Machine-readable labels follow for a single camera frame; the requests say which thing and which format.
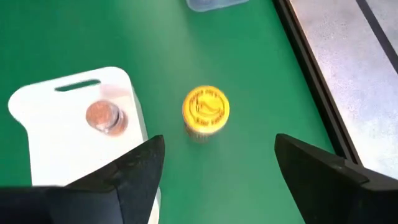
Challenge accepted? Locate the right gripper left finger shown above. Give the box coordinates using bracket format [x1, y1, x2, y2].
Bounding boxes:
[0, 134, 166, 224]

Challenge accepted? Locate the white cutting board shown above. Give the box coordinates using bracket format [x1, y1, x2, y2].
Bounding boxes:
[7, 66, 162, 224]

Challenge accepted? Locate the small clear plastic bin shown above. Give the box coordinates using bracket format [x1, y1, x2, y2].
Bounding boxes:
[185, 0, 249, 12]

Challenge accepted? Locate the cork lid glass spice jar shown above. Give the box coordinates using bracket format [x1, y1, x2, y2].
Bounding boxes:
[85, 99, 129, 137]

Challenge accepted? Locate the yellow lid spice jar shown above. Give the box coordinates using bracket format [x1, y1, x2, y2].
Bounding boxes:
[182, 85, 231, 143]

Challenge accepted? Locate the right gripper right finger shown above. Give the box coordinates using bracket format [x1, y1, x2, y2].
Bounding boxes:
[274, 133, 398, 224]

